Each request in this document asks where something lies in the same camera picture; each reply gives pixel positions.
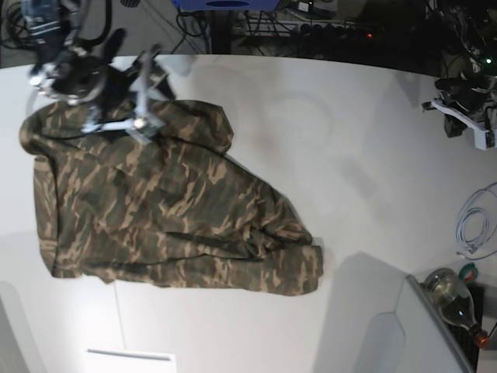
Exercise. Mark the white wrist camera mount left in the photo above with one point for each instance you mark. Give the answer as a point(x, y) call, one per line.
point(483, 138)

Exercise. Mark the camouflage t-shirt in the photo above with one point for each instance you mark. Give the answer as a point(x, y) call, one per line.
point(174, 213)

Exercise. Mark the green tape roll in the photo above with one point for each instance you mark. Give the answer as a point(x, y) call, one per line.
point(468, 273)

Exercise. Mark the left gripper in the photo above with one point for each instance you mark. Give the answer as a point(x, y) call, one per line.
point(475, 97)

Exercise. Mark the blue bin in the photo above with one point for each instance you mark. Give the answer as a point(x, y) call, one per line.
point(225, 5)

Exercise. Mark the clear plastic bottle red cap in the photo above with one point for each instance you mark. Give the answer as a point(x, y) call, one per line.
point(454, 302)

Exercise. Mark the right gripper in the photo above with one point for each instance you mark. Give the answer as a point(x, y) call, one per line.
point(77, 77)

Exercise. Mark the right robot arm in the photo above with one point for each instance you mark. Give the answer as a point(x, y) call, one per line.
point(53, 23)

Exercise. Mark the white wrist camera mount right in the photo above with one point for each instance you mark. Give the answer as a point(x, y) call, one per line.
point(132, 86)

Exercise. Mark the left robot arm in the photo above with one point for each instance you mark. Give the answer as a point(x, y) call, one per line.
point(472, 37)

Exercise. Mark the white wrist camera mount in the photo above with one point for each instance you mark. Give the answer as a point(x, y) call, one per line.
point(132, 86)
point(483, 138)

